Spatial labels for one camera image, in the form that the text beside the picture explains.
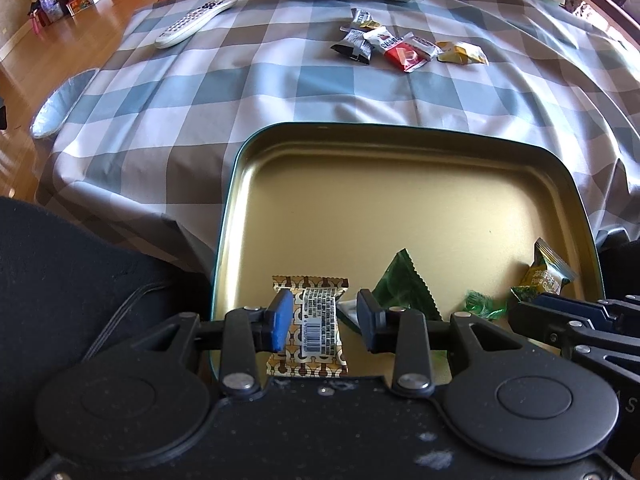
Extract yellow and white snack packet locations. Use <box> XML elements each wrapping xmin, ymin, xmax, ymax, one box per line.
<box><xmin>436</xmin><ymin>41</ymin><xmax>490</xmax><ymax>67</ymax></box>

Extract silver foil plate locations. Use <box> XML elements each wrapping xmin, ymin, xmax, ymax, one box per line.
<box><xmin>30</xmin><ymin>67</ymin><xmax>99</xmax><ymax>140</ymax></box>

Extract person's dark clothing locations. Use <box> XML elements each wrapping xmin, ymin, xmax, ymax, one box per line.
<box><xmin>0</xmin><ymin>195</ymin><xmax>216</xmax><ymax>480</ymax></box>
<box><xmin>597</xmin><ymin>230</ymin><xmax>640</xmax><ymax>301</ymax></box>

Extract small white snack packet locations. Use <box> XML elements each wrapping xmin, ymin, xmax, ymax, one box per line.
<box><xmin>402</xmin><ymin>32</ymin><xmax>443</xmax><ymax>61</ymax></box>

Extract silver snack packet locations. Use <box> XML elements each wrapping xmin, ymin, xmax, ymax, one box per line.
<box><xmin>350</xmin><ymin>8</ymin><xmax>383</xmax><ymax>28</ymax></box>

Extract green pea snack packet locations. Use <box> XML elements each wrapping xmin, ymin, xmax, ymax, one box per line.
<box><xmin>510</xmin><ymin>237</ymin><xmax>580</xmax><ymax>306</ymax></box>

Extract checkered tablecloth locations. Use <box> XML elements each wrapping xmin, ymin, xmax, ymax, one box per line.
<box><xmin>35</xmin><ymin>0</ymin><xmax>640</xmax><ymax>281</ymax></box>

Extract gold tin tray green rim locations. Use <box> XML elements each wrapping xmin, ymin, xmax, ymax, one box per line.
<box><xmin>210</xmin><ymin>122</ymin><xmax>606</xmax><ymax>386</ymax></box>

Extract large green snack packet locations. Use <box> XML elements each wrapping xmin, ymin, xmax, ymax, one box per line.
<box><xmin>336</xmin><ymin>249</ymin><xmax>446</xmax><ymax>333</ymax></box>

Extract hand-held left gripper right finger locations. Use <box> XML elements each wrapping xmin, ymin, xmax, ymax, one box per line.
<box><xmin>356</xmin><ymin>288</ymin><xmax>533</xmax><ymax>400</ymax></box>

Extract black and white snack packet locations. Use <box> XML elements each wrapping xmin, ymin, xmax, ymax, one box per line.
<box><xmin>330</xmin><ymin>29</ymin><xmax>375</xmax><ymax>66</ymax></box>

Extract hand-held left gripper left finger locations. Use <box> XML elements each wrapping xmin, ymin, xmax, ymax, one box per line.
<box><xmin>127</xmin><ymin>289</ymin><xmax>295</xmax><ymax>400</ymax></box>

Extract red and white snack packet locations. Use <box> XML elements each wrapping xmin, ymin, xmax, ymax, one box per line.
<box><xmin>364</xmin><ymin>26</ymin><xmax>431</xmax><ymax>74</ymax></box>

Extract white remote control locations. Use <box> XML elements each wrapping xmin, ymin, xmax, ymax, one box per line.
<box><xmin>154</xmin><ymin>0</ymin><xmax>239</xmax><ymax>50</ymax></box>

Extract purple pink bags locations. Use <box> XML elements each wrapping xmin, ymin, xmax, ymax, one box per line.
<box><xmin>29</xmin><ymin>0</ymin><xmax>65</xmax><ymax>33</ymax></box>

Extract small green candy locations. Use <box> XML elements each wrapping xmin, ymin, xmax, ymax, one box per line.
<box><xmin>462</xmin><ymin>289</ymin><xmax>508</xmax><ymax>321</ymax></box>

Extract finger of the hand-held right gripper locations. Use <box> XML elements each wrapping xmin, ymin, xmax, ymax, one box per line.
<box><xmin>507</xmin><ymin>300</ymin><xmax>618</xmax><ymax>356</ymax></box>
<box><xmin>537</xmin><ymin>295</ymin><xmax>640</xmax><ymax>323</ymax></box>

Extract brown patterned snack packet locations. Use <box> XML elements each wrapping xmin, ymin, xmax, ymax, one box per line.
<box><xmin>267</xmin><ymin>274</ymin><xmax>351</xmax><ymax>378</ymax></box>

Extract black cable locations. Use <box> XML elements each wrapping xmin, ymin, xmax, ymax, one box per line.
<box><xmin>82</xmin><ymin>280</ymin><xmax>168</xmax><ymax>361</ymax></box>

